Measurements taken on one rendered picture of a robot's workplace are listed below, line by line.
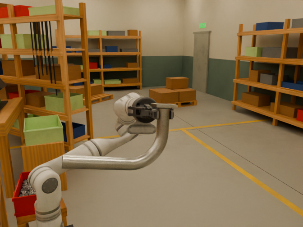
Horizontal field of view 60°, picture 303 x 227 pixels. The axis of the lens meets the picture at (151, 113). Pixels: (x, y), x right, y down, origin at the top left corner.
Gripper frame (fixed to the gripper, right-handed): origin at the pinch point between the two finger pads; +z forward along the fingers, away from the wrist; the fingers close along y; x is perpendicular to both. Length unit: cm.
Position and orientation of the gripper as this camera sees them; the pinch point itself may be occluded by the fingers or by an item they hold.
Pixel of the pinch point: (162, 114)
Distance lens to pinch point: 64.7
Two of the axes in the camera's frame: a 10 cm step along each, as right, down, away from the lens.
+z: 3.5, 1.0, -9.3
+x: -0.5, 10.0, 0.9
